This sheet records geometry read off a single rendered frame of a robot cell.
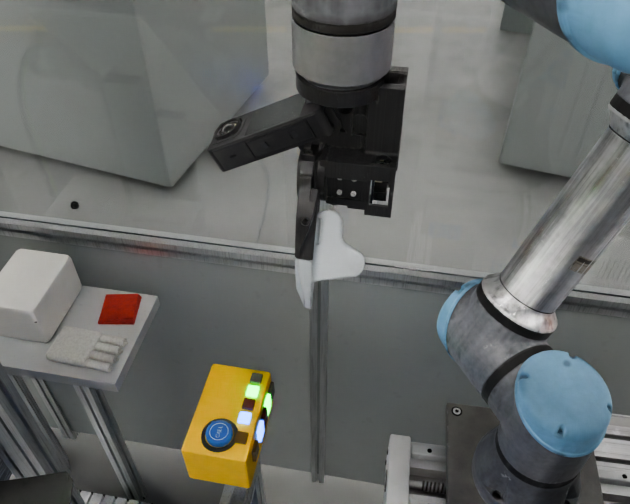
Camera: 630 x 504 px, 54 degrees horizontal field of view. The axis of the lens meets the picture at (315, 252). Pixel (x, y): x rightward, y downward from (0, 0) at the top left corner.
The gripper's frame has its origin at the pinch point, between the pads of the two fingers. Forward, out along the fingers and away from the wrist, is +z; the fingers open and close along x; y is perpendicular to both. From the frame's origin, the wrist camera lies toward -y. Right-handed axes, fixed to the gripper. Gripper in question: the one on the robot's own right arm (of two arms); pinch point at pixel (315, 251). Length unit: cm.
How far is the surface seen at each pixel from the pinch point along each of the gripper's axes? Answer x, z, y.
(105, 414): 30, 97, -60
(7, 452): 6, 75, -66
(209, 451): -2.8, 40.8, -15.2
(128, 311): 35, 60, -48
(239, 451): -2.0, 40.8, -10.9
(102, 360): 22, 61, -48
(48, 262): 38, 51, -65
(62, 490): -17.3, 26.7, -26.7
